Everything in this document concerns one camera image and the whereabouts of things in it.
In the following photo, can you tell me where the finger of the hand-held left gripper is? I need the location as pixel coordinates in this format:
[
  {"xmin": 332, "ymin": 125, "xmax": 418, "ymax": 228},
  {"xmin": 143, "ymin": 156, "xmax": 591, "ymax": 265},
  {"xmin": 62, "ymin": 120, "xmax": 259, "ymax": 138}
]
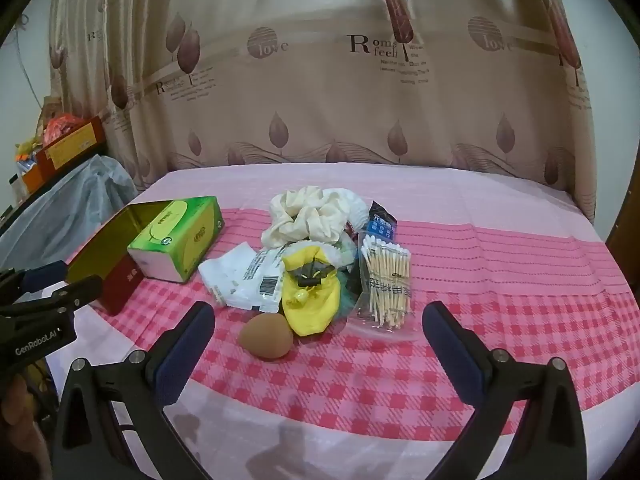
[
  {"xmin": 0, "ymin": 260, "xmax": 68, "ymax": 293},
  {"xmin": 0, "ymin": 276, "xmax": 103, "ymax": 318}
]

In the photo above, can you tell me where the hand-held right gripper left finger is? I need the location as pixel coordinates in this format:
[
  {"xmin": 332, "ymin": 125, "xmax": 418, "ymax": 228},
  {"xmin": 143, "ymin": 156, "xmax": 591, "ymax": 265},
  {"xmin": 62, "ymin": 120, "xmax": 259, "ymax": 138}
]
[{"xmin": 52, "ymin": 301, "xmax": 217, "ymax": 480}]

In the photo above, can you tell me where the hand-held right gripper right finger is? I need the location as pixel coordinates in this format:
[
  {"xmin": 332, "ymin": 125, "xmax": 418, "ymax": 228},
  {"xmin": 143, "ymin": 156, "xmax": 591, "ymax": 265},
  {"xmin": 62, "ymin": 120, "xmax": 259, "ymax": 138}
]
[{"xmin": 422, "ymin": 301, "xmax": 588, "ymax": 480}]

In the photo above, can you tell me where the gold tin box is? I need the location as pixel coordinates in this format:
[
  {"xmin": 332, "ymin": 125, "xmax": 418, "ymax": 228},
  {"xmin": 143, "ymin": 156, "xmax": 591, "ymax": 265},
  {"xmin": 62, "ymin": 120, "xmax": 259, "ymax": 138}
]
[{"xmin": 65, "ymin": 200, "xmax": 176, "ymax": 317}]

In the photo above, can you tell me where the white plastic packet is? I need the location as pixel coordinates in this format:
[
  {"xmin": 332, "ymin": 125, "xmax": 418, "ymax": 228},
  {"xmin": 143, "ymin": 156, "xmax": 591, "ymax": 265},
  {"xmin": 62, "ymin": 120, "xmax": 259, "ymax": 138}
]
[{"xmin": 198, "ymin": 241, "xmax": 288, "ymax": 317}]

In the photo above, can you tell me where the blue black packet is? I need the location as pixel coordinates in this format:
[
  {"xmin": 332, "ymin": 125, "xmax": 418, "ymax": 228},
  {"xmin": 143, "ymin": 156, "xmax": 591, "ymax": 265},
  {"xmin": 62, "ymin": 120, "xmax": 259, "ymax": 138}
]
[{"xmin": 357, "ymin": 200, "xmax": 398, "ymax": 246}]

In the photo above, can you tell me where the white knitted sock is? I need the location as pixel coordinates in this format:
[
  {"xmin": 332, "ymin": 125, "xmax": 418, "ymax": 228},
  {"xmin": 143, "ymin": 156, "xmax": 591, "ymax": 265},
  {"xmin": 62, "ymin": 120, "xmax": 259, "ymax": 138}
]
[{"xmin": 325, "ymin": 187, "xmax": 373, "ymax": 233}]

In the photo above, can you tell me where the person's left hand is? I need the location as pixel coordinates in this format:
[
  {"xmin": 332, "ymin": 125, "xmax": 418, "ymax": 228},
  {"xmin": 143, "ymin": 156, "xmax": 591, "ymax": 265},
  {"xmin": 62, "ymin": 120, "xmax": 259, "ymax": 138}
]
[{"xmin": 0, "ymin": 375, "xmax": 51, "ymax": 480}]

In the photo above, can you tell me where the translucent plastic cover sheet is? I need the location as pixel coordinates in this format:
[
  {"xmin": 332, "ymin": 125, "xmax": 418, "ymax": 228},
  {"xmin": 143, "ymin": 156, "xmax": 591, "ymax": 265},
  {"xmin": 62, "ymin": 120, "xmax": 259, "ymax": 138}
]
[{"xmin": 0, "ymin": 154, "xmax": 138, "ymax": 271}]

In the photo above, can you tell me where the brown makeup sponge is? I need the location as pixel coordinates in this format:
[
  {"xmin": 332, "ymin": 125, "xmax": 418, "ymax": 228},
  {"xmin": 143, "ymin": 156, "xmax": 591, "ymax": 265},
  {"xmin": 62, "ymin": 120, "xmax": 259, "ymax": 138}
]
[{"xmin": 237, "ymin": 314, "xmax": 296, "ymax": 361}]

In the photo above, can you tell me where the small orange box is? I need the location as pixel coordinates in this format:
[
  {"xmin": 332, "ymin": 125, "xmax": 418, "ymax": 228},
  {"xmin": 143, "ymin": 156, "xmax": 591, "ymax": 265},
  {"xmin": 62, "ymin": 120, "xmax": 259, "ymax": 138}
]
[{"xmin": 20, "ymin": 162, "xmax": 46, "ymax": 193}]

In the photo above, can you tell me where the bag of cotton swabs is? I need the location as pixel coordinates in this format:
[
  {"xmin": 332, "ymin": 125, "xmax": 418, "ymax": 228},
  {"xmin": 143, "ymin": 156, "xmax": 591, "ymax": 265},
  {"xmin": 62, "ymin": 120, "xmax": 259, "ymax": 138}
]
[{"xmin": 350, "ymin": 232, "xmax": 421, "ymax": 343}]

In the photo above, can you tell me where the green tissue box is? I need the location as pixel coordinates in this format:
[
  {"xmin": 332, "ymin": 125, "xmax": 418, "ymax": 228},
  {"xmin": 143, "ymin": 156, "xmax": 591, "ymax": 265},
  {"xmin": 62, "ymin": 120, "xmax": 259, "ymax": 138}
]
[{"xmin": 126, "ymin": 195, "xmax": 224, "ymax": 283}]

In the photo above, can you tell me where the yellow sock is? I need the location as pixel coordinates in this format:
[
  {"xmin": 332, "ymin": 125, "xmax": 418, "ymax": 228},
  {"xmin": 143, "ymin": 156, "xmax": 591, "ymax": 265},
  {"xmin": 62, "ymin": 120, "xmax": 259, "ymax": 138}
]
[{"xmin": 280, "ymin": 245, "xmax": 343, "ymax": 337}]

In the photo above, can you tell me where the red box with yellow label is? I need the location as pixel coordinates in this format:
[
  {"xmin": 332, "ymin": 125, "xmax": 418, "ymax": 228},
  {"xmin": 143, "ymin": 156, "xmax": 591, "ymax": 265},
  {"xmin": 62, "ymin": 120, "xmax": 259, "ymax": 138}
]
[{"xmin": 35, "ymin": 115, "xmax": 108, "ymax": 181}]

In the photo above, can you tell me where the orange plastic bag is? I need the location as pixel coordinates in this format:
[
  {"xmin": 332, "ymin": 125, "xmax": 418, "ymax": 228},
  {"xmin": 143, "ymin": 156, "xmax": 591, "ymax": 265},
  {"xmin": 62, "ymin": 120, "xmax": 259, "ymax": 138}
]
[{"xmin": 42, "ymin": 114, "xmax": 86, "ymax": 146}]

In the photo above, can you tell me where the cream scrunchie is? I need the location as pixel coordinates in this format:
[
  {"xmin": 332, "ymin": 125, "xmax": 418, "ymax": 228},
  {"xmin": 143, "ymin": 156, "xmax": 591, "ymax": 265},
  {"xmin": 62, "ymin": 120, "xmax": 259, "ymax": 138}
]
[{"xmin": 261, "ymin": 186, "xmax": 351, "ymax": 249}]

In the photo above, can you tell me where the beige leaf printed curtain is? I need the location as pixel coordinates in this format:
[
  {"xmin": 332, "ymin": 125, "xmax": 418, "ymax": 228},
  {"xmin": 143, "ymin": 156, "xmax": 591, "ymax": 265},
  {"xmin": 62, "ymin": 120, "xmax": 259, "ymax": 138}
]
[{"xmin": 47, "ymin": 0, "xmax": 598, "ymax": 226}]

